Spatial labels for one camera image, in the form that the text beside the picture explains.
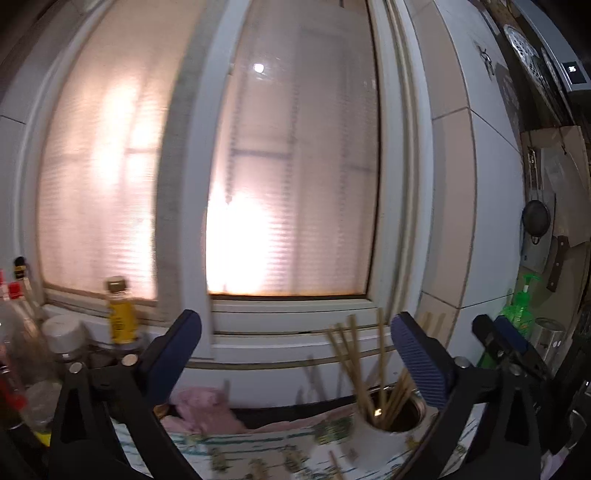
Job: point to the metal can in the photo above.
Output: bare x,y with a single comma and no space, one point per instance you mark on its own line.
548,339

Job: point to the white printed cup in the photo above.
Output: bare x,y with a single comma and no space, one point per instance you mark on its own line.
369,438

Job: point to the yellow plastic container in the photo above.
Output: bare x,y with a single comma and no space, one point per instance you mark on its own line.
42,437

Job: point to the green soap dispenser bottle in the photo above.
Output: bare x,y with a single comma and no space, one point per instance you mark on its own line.
519,309

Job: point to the range hood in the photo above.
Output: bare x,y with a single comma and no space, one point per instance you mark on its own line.
545,50

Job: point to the white framed window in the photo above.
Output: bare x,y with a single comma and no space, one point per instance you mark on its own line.
295,184

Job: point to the pink cloth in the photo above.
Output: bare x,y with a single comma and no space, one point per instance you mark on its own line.
207,410

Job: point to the red capped clear bottle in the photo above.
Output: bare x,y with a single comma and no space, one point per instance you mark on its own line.
16,332

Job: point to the wooden chopstick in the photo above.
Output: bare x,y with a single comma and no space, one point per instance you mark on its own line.
336,466

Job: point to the bundle of chopsticks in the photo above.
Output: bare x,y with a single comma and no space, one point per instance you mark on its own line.
358,369

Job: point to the cat print cloth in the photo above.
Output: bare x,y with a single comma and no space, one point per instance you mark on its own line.
277,443

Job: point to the wall hook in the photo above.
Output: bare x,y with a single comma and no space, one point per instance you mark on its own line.
485,57

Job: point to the yellow label sauce bottle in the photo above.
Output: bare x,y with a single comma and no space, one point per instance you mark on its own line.
121,318

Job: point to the white lid glass jar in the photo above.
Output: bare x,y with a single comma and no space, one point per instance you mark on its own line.
64,337

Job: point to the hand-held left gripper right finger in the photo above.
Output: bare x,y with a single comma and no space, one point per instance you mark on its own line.
422,360

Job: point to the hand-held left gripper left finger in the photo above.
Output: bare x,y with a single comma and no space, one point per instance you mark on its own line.
173,355

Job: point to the small black capped bottle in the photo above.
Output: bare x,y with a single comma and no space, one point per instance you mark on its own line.
20,267

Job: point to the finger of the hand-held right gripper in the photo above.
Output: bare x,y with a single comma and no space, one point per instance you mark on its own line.
512,334
485,337

